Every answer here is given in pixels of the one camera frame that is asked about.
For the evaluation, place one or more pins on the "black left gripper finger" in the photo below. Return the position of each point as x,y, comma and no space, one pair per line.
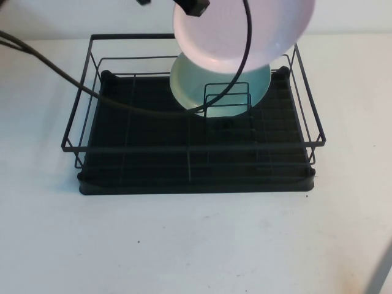
193,7

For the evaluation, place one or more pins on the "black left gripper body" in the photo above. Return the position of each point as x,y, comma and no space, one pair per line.
143,2

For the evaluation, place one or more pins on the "pink round plate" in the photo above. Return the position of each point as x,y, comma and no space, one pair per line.
214,39

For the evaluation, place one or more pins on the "teal round plate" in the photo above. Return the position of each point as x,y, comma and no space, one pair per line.
190,88

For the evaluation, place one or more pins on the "black plastic drain tray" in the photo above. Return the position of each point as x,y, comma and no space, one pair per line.
183,187

